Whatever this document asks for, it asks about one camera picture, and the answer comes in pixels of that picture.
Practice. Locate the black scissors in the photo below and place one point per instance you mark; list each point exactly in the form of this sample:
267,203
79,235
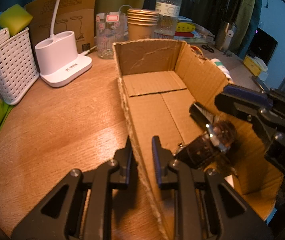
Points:
208,48

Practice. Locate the clear glass jar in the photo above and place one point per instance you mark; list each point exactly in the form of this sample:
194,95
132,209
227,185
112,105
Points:
107,42

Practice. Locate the white woven plastic basket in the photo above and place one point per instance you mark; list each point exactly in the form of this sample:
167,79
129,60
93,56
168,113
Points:
10,70

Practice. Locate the white pill bottle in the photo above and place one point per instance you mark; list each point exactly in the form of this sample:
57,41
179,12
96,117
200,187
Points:
222,67

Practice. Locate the stack of brown paper cups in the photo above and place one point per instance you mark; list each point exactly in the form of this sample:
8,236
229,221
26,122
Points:
140,31

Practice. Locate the yellow tissue box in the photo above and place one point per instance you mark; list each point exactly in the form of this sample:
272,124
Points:
255,64

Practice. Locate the narrow teal curtain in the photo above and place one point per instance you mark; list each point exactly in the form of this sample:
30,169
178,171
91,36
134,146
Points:
257,17

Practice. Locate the white flat box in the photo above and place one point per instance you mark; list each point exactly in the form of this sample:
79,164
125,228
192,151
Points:
184,19

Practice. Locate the red book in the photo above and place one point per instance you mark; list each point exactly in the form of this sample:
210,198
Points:
183,35

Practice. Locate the clear plastic water bottle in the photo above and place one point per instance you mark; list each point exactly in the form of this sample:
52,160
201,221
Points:
167,17

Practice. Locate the narrow olive curtain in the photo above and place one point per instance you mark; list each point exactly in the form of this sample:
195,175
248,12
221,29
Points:
246,10

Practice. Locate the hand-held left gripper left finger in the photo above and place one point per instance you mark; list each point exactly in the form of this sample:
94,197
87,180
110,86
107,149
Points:
125,165

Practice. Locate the cardboard box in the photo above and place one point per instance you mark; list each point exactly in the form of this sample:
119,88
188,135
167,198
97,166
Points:
157,85

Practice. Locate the brown lamp carton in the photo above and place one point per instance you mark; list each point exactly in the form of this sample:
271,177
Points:
82,22

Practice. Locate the yellow-green sponge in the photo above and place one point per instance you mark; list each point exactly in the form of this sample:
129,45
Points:
13,18

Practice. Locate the pile of booklets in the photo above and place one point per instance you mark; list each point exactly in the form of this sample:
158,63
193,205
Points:
203,35

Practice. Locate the black monitor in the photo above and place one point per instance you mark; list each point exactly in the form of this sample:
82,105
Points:
265,43

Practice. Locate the steel tumbler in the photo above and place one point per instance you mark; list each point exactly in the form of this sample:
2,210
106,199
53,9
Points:
225,35

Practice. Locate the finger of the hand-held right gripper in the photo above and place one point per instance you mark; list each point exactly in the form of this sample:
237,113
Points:
202,115
245,98

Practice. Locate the dark smartphone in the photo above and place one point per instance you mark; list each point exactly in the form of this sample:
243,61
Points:
260,83

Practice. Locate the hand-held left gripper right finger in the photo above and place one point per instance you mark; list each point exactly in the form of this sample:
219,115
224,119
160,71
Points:
158,165

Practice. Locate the white desk lamp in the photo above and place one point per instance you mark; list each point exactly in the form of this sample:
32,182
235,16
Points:
65,67

